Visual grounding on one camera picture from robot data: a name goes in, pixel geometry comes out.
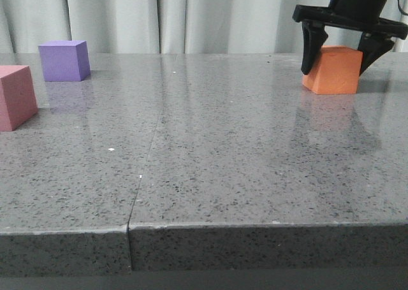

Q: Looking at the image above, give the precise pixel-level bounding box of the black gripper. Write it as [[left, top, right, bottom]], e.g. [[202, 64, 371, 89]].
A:
[[293, 0, 407, 75]]

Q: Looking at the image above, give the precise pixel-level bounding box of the orange foam cube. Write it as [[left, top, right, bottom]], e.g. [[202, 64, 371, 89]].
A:
[[302, 45, 363, 95]]

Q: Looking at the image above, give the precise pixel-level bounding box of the grey-white curtain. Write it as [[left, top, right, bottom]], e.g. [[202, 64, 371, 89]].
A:
[[0, 0, 408, 55]]

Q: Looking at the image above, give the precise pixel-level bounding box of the purple foam cube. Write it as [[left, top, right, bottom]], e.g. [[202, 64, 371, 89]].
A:
[[38, 40, 91, 82]]

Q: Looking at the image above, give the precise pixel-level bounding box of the pink foam cube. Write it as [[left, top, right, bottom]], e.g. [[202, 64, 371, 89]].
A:
[[1, 65, 38, 132]]

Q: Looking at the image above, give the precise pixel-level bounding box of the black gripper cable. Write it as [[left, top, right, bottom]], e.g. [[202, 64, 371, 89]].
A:
[[392, 0, 408, 17]]

